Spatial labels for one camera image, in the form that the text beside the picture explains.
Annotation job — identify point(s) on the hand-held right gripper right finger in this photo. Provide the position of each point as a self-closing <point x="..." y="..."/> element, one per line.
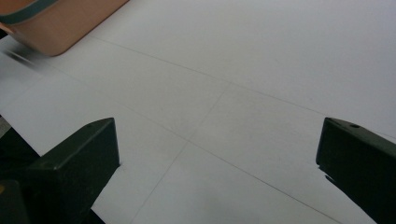
<point x="361" y="158"/>

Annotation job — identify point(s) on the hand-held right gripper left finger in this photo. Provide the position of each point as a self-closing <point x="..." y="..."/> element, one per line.
<point x="77" y="161"/>

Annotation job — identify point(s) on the orange plastic basket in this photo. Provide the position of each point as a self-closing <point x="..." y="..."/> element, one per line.
<point x="53" y="28"/>

